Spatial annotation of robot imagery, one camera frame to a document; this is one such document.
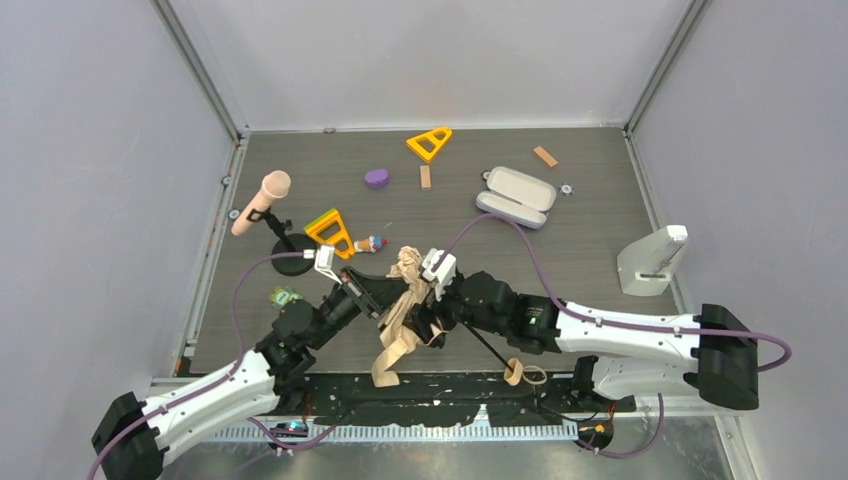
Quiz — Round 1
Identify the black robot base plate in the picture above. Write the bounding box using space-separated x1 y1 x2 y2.
268 372 602 427

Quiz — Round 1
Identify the orange green triangle block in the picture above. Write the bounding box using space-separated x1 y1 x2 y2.
304 208 355 260

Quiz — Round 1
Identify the white stand holder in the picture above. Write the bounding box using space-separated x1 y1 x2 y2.
616 225 688 297

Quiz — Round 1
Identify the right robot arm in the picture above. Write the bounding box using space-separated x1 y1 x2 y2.
405 272 759 411

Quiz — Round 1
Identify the small ice cream toy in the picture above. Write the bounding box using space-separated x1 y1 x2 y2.
354 236 387 253

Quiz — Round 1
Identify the white glasses case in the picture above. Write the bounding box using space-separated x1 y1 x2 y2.
475 166 558 230

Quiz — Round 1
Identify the beige folding umbrella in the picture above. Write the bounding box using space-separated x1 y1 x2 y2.
371 246 445 388

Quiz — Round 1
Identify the yellow triangle frame block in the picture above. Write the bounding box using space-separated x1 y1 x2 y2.
405 127 453 164

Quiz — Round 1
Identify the small wooden block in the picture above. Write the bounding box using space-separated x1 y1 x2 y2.
533 146 558 168
419 165 432 190

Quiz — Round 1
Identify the pink toy microphone on stand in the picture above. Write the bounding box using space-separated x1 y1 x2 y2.
230 170 316 277

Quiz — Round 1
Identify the small green sticker toy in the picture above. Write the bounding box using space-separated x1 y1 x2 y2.
269 287 302 309

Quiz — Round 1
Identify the purple heart-shaped box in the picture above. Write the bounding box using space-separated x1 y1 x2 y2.
363 168 390 190

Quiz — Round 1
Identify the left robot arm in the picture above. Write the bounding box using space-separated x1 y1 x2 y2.
88 267 408 479

